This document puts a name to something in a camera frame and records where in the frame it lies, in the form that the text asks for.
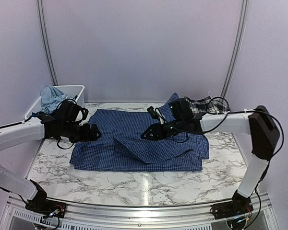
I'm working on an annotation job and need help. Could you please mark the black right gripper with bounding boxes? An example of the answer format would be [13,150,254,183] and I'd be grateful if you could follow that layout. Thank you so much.
[140,117,184,141]

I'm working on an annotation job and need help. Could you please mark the light blue garment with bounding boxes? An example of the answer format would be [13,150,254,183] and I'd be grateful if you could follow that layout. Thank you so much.
[40,86,75,114]

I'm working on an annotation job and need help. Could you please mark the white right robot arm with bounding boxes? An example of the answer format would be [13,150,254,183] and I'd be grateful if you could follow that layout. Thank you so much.
[141,98,284,215]

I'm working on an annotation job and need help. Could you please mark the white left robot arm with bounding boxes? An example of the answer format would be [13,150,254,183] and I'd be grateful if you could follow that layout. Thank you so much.
[0,99,101,213]

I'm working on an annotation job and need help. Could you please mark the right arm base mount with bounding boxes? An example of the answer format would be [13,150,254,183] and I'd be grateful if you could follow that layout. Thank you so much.
[210,190,253,219]

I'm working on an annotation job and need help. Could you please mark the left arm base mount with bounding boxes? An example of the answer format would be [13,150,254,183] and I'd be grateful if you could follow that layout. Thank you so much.
[25,180,67,218]

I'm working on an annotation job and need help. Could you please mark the blue checked shirt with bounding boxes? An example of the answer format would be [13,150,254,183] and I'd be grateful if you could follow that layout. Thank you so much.
[69,92,210,172]

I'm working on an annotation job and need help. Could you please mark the aluminium front frame rail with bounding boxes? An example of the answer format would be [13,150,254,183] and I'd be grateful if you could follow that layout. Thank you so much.
[0,193,280,230]

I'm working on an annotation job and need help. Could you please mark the left wall aluminium post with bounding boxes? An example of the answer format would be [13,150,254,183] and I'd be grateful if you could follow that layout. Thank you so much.
[36,0,59,86]

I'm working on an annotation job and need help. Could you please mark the white plastic laundry bin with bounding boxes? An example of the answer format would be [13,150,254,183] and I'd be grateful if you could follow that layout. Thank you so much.
[24,85,85,119]

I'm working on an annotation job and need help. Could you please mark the black white plaid garment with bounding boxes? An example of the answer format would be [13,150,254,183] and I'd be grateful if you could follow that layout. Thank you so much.
[184,96,231,115]

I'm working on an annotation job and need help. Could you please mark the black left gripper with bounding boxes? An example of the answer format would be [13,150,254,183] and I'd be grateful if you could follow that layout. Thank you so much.
[61,121,102,143]

